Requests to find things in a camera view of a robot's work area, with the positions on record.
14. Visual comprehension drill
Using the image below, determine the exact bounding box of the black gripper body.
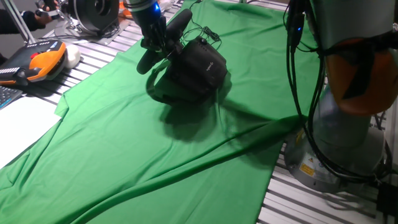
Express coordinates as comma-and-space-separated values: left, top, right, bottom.
130, 0, 167, 35

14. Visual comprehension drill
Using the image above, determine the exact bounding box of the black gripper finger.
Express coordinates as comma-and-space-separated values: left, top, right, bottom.
141, 30, 160, 52
159, 17, 175, 55

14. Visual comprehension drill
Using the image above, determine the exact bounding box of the black racing steering wheel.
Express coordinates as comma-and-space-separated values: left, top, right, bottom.
136, 8, 193, 75

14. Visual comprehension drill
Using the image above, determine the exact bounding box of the small black handheld device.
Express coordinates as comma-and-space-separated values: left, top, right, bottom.
35, 0, 60, 18

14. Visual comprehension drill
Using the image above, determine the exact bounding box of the black sleeved left forearm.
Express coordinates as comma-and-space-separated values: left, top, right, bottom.
0, 8, 46, 35

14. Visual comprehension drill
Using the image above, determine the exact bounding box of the person left hand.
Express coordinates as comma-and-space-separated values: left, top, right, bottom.
34, 11, 53, 26

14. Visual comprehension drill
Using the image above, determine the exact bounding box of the orange plastic object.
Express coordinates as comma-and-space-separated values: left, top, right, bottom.
119, 0, 137, 19

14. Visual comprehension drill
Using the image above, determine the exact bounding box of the white computer mouse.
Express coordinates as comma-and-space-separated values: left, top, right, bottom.
63, 44, 81, 69

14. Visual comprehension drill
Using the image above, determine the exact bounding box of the green cloth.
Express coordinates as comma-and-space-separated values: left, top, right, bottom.
0, 0, 327, 224

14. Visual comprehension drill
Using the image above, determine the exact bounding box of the orange black teach pendant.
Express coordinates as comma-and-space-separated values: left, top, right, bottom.
0, 39, 68, 86

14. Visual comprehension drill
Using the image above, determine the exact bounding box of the black keyboard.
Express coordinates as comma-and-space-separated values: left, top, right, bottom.
0, 85, 24, 110

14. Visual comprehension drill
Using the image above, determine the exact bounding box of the white paper sheet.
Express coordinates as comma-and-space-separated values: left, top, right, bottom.
0, 95, 62, 170

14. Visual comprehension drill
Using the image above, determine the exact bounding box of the black coiled cable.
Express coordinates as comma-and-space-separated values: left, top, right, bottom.
96, 24, 121, 40

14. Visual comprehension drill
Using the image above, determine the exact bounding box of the thin black wheel cable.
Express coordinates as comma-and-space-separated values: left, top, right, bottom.
182, 0, 222, 50

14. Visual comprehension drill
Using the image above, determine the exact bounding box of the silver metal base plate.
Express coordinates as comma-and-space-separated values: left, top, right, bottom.
54, 18, 131, 46

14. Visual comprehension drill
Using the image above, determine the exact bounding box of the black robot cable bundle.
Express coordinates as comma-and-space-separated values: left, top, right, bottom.
283, 0, 392, 184

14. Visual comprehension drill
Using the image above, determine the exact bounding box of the metal frame post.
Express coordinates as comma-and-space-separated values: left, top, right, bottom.
1, 0, 37, 44

